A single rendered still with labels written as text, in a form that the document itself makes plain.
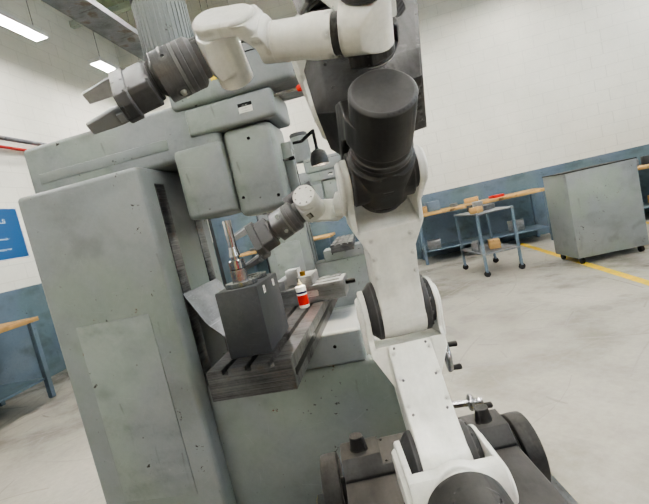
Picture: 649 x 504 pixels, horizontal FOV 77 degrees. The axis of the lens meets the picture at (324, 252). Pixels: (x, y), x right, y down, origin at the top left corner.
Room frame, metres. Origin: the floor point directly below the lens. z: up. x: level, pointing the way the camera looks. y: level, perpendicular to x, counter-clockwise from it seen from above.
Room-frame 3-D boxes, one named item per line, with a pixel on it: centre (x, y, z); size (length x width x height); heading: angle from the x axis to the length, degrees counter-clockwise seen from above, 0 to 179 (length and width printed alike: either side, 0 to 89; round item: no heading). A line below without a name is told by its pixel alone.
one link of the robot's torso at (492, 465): (0.79, -0.15, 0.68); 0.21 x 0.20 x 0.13; 0
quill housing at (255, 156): (1.59, 0.16, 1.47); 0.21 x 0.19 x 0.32; 171
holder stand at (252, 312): (1.18, 0.24, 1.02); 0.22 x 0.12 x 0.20; 172
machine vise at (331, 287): (1.66, 0.11, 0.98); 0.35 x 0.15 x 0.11; 80
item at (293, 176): (1.57, 0.05, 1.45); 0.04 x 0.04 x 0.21; 81
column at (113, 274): (1.69, 0.77, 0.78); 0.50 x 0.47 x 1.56; 81
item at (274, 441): (1.58, 0.13, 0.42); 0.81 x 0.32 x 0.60; 81
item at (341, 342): (1.59, 0.16, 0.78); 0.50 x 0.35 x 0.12; 81
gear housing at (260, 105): (1.60, 0.20, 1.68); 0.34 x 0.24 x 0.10; 81
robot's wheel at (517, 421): (1.06, -0.41, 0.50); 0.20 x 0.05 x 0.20; 0
